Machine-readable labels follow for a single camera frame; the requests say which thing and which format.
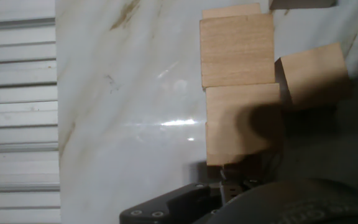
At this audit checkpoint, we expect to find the large wooden cube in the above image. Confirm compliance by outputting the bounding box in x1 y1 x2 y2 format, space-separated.
268 0 337 10

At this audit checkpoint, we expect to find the marble pattern mat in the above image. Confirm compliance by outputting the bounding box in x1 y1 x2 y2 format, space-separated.
55 0 358 224

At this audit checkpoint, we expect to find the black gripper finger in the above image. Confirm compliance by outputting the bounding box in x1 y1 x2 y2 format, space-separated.
119 169 264 224

